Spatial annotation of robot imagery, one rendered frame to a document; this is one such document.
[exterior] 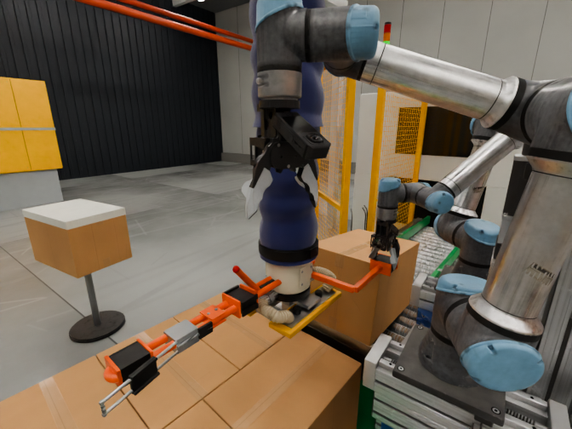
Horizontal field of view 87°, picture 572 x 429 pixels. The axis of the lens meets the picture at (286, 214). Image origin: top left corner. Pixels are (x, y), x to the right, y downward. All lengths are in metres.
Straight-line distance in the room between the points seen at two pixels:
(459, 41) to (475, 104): 9.73
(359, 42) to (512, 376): 0.60
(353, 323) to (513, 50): 9.26
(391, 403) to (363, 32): 0.87
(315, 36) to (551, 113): 0.37
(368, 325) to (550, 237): 1.05
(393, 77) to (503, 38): 9.65
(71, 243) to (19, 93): 5.91
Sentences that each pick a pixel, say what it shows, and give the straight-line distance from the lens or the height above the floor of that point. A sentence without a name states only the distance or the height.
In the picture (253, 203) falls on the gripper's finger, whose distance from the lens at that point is 0.51.
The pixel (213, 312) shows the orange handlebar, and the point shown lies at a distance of 0.96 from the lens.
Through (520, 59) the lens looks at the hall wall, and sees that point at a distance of 10.17.
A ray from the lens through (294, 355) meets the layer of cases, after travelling 1.60.
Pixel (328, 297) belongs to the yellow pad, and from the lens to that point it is 1.24.
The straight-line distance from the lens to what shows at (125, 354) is 0.88.
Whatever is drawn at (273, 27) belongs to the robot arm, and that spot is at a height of 1.75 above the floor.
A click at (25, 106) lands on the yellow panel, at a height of 1.97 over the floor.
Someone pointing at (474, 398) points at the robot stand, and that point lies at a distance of 0.86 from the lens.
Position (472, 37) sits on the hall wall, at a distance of 10.36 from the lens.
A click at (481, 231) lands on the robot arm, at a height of 1.25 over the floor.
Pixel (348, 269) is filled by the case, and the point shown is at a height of 0.95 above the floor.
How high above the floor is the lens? 1.60
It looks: 16 degrees down
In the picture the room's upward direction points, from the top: straight up
